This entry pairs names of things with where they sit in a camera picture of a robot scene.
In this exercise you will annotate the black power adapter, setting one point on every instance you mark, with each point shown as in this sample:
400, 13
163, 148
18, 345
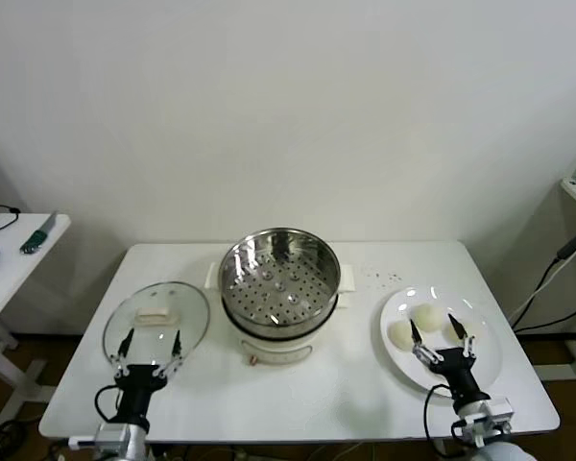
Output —
573, 245

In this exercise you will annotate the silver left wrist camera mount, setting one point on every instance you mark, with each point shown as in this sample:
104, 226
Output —
110, 434

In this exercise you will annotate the white side table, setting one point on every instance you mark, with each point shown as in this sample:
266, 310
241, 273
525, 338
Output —
9, 269

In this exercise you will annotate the white electric cooker base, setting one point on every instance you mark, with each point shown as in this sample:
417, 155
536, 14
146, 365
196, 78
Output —
273, 353

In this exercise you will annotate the stainless steel steamer basket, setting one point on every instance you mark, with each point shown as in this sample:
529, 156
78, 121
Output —
278, 328

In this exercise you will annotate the white round plate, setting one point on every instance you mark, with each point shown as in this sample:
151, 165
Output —
485, 370

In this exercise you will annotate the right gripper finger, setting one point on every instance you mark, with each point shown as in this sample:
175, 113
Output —
415, 336
458, 329

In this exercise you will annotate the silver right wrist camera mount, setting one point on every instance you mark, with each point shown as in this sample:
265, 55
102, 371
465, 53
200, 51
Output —
494, 415

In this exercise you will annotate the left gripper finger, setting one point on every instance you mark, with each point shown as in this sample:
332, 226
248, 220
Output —
125, 345
176, 346

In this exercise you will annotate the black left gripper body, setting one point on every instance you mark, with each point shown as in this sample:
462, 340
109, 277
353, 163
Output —
136, 379

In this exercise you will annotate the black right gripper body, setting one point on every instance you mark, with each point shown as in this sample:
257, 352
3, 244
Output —
453, 365

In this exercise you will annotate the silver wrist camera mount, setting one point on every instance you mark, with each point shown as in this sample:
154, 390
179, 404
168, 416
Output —
494, 415
110, 434

